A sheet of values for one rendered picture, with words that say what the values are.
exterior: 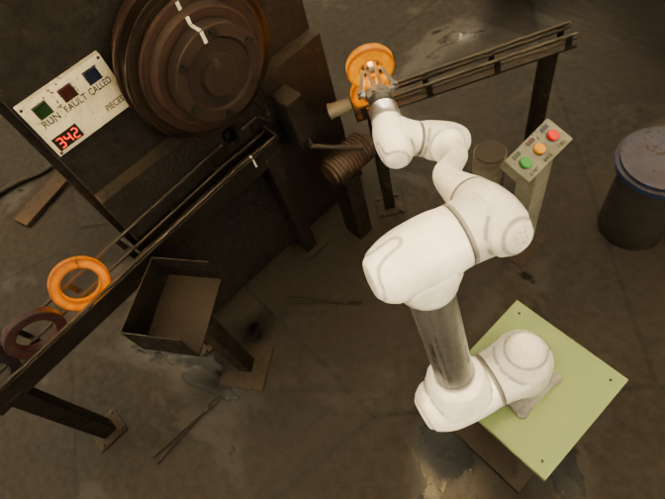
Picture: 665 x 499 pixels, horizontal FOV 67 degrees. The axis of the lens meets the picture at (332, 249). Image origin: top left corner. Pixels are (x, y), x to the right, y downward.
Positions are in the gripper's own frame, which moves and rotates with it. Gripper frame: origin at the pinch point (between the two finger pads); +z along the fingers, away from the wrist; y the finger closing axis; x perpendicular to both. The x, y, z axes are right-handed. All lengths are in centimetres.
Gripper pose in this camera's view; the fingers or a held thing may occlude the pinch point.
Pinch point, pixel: (369, 62)
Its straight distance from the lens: 172.6
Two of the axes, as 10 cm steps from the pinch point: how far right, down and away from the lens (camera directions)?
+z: -1.6, -8.5, 5.0
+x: -1.9, -4.7, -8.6
